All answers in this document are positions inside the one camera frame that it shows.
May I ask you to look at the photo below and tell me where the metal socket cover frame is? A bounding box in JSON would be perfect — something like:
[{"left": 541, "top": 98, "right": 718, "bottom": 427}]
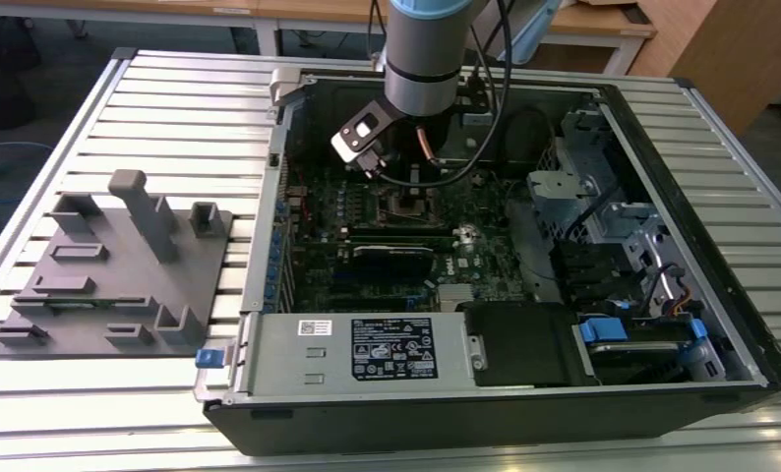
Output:
[{"left": 399, "top": 185, "right": 434, "bottom": 212}]

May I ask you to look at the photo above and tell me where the CPU socket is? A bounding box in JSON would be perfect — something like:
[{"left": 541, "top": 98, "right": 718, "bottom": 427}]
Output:
[{"left": 374, "top": 185, "right": 447, "bottom": 226}]

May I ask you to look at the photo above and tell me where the black RAM slot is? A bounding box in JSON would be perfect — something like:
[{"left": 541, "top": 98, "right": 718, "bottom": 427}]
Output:
[
  {"left": 351, "top": 228, "right": 462, "bottom": 236},
  {"left": 351, "top": 234, "right": 462, "bottom": 242},
  {"left": 350, "top": 239, "right": 462, "bottom": 248}
]

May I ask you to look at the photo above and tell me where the green motherboard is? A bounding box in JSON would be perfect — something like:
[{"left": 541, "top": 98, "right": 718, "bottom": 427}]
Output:
[{"left": 276, "top": 161, "right": 542, "bottom": 314}]

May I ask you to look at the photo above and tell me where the grey case release latch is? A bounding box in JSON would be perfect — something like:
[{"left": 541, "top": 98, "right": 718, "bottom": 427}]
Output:
[{"left": 268, "top": 67, "right": 307, "bottom": 107}]

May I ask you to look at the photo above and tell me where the black graphics card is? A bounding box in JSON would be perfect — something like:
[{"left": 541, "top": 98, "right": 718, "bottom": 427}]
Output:
[{"left": 351, "top": 244, "right": 436, "bottom": 286}]

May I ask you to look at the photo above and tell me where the silver chipset heatsink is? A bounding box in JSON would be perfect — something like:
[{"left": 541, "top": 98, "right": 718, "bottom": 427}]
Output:
[{"left": 438, "top": 282, "right": 476, "bottom": 302}]

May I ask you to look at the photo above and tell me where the silver drive cage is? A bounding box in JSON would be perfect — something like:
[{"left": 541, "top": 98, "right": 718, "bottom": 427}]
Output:
[{"left": 557, "top": 110, "right": 713, "bottom": 321}]

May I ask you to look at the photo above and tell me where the hard disk in blue carrier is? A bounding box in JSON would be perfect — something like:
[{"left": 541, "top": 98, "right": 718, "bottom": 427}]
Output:
[{"left": 577, "top": 317, "right": 686, "bottom": 385}]

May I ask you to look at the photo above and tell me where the wooden cabinet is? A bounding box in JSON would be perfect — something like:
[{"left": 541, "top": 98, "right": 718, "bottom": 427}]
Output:
[{"left": 629, "top": 0, "right": 781, "bottom": 137}]

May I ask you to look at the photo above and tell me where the silver power supply unit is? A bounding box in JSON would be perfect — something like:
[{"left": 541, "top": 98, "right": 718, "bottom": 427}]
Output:
[{"left": 228, "top": 312, "right": 476, "bottom": 397}]

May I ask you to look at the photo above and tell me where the grey parts rack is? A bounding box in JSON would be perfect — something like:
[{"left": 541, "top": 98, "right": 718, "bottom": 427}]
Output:
[{"left": 0, "top": 169, "right": 236, "bottom": 356}]

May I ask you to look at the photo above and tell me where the black open PC case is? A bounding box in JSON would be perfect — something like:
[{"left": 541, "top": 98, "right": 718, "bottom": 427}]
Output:
[{"left": 192, "top": 68, "right": 781, "bottom": 458}]

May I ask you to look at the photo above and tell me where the green RAM stick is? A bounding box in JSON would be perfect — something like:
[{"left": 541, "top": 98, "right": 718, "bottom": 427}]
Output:
[{"left": 44, "top": 298, "right": 119, "bottom": 310}]

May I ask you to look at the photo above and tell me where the black office chair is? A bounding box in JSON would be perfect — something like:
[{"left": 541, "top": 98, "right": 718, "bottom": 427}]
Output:
[{"left": 0, "top": 14, "right": 43, "bottom": 132}]

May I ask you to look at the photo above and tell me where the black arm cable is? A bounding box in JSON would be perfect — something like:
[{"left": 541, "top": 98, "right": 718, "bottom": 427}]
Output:
[{"left": 375, "top": 0, "right": 517, "bottom": 187}]

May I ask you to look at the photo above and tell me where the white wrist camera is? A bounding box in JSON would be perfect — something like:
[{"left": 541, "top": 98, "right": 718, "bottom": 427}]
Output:
[{"left": 330, "top": 97, "right": 404, "bottom": 171}]

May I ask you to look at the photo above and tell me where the silver metal bracket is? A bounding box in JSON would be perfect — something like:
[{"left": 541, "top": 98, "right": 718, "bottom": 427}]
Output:
[{"left": 526, "top": 169, "right": 594, "bottom": 202}]

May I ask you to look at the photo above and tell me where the black drive wire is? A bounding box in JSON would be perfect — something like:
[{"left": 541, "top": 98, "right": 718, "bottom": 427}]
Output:
[{"left": 563, "top": 181, "right": 621, "bottom": 247}]

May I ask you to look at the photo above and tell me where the wooden desk white frame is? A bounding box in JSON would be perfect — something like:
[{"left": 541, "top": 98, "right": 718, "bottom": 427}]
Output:
[
  {"left": 0, "top": 0, "right": 279, "bottom": 55},
  {"left": 258, "top": 0, "right": 659, "bottom": 75}
]

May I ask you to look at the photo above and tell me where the coloured wire bundle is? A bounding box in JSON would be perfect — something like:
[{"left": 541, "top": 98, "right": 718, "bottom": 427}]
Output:
[{"left": 663, "top": 289, "right": 693, "bottom": 316}]

